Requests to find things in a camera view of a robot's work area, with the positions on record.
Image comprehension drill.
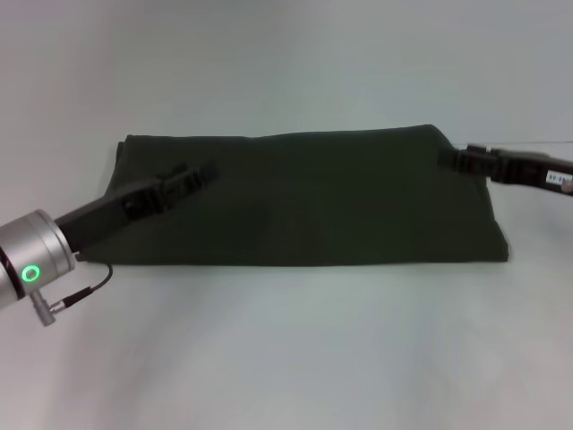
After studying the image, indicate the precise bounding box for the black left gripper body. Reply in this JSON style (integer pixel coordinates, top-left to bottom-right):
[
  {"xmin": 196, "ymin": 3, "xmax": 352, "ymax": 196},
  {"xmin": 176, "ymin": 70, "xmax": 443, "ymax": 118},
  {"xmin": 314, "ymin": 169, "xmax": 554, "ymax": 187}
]
[{"xmin": 53, "ymin": 175, "xmax": 169, "ymax": 251}]

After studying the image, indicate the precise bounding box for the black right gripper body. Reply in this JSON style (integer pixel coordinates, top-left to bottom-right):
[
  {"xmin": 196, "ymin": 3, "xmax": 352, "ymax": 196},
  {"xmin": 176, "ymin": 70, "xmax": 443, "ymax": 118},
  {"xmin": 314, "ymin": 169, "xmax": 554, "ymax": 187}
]
[{"xmin": 489, "ymin": 149, "xmax": 573, "ymax": 197}]

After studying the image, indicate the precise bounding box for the dark green shirt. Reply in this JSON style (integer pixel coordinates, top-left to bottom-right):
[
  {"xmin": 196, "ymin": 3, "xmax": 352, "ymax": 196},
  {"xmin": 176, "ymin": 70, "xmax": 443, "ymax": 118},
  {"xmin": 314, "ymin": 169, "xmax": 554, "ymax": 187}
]
[{"xmin": 81, "ymin": 123, "xmax": 512, "ymax": 269}]

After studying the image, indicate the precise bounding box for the dark left arm cable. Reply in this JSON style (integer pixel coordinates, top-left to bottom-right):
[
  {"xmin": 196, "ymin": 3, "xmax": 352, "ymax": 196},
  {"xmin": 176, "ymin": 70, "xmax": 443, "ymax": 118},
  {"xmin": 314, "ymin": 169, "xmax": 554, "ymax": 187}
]
[{"xmin": 48, "ymin": 253, "xmax": 115, "ymax": 311}]

